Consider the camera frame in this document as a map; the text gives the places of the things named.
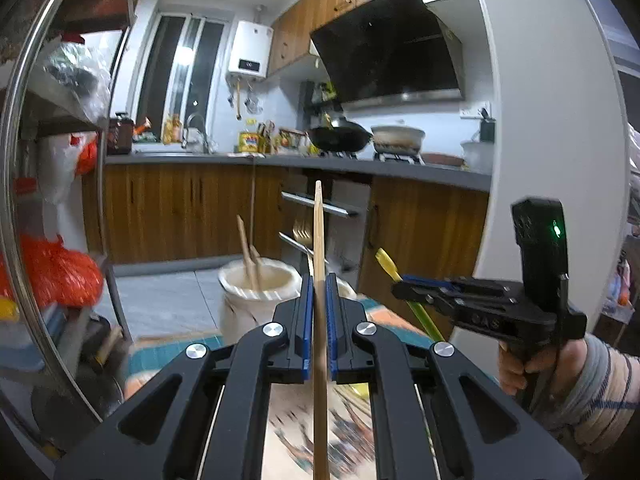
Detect chrome sink faucet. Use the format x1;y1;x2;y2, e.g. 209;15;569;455
181;113;212;155

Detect yellow oil bottle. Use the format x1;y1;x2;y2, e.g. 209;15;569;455
238;119;260;153

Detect built-in steel oven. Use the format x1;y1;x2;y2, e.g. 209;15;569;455
278;170;370;288

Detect white water heater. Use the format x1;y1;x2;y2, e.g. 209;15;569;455
228;21;273;80

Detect wooden chopstick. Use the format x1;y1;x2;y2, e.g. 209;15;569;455
312;180;330;479
236;214;258;290
250;245;265;292

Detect white ceramic double utensil holder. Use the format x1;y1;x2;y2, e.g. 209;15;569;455
217;258;359;344

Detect yellow green plastic spoon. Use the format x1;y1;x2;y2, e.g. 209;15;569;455
375;248;446;342

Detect window with sliding frames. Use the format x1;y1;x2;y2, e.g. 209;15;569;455
134;13;227;148

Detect white hanging plastic bag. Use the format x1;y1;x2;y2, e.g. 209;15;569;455
37;133;79;205

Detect dark electric pressure cooker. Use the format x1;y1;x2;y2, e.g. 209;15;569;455
106;112;134;155

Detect wooden lower kitchen cabinets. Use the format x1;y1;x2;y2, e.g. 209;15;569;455
80;159;489;336

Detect clear plastic bag on shelf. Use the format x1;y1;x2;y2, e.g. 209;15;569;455
43;42;111;122

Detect red hanging plastic bag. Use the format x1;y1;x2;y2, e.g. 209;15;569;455
70;132;98;176

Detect white ceramic pot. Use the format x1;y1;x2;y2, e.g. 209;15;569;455
371;125;425;156

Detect person right forearm sleeve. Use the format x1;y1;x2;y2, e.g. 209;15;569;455
534;334;639;474

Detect gold fork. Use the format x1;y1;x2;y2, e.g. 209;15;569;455
293;217;314;275

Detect person right hand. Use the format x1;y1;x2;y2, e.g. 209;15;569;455
498;339;587;399

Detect stainless steel shelf rack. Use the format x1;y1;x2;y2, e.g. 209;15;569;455
0;0;139;426

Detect red plastic bag low shelf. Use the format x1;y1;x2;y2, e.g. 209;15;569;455
21;234;104;310

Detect black range hood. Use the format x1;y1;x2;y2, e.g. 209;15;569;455
310;0;464;108

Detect black wok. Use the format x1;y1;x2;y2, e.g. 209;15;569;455
307;117;372;156

